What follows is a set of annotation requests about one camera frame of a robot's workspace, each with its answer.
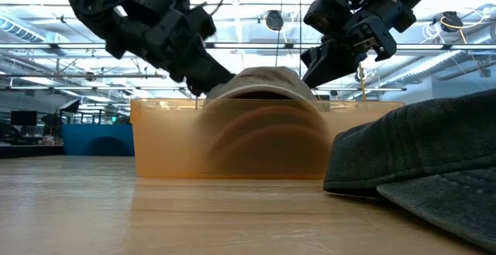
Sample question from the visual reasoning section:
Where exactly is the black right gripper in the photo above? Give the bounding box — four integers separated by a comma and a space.
300, 0, 418, 89

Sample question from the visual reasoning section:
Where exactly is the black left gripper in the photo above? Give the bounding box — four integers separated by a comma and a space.
129, 0, 236, 97

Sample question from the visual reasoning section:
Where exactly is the beige baseball cap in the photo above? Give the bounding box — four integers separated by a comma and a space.
205, 66, 317, 101

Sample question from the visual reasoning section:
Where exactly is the dark charcoal baseball cap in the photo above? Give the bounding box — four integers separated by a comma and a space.
323, 88, 496, 253

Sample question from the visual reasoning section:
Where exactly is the orange translucent plastic bin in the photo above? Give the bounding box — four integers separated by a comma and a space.
129, 98, 406, 181

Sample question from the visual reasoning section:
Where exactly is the blue plastic bin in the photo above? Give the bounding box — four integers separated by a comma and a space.
61, 123, 136, 157

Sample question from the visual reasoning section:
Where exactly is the black monitor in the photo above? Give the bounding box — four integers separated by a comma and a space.
10, 110, 39, 128

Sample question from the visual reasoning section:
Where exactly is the dark desk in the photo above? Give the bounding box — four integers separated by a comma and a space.
0, 143, 65, 160

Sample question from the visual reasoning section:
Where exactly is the long black cable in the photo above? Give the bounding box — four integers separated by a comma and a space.
298, 0, 302, 78
273, 0, 284, 68

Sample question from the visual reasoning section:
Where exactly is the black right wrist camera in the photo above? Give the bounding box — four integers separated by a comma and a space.
303, 0, 350, 35

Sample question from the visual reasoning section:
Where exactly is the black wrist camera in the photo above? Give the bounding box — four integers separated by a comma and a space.
188, 5, 217, 41
303, 0, 350, 35

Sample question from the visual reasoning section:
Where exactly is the yellow power cable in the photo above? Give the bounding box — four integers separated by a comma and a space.
358, 61, 367, 101

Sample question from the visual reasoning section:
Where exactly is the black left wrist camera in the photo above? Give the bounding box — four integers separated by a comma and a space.
188, 5, 217, 41

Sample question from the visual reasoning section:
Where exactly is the silver ribbed air duct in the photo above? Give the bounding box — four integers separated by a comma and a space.
0, 16, 47, 43
381, 49, 466, 89

